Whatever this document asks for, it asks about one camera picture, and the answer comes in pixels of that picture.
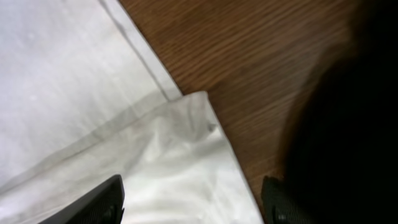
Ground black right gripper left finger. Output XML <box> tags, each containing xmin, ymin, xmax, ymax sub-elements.
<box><xmin>40</xmin><ymin>174</ymin><xmax>125</xmax><ymax>224</ymax></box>

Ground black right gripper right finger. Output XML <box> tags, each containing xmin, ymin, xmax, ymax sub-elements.
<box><xmin>261</xmin><ymin>176</ymin><xmax>308</xmax><ymax>224</ymax></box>

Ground white printed t-shirt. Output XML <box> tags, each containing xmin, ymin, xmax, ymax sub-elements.
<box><xmin>1</xmin><ymin>0</ymin><xmax>262</xmax><ymax>223</ymax></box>

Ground black garment right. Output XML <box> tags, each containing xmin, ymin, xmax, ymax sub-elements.
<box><xmin>284</xmin><ymin>0</ymin><xmax>397</xmax><ymax>223</ymax></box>

